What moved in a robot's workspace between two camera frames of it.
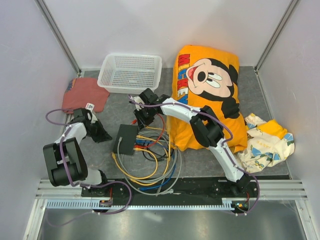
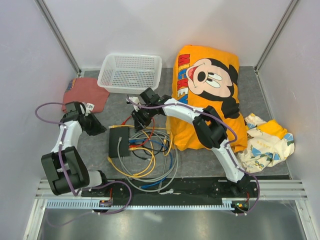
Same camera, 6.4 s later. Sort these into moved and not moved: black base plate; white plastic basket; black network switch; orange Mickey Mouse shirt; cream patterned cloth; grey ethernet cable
Moved: grey ethernet cable; black network switch
Not moved: white plastic basket; black base plate; cream patterned cloth; orange Mickey Mouse shirt
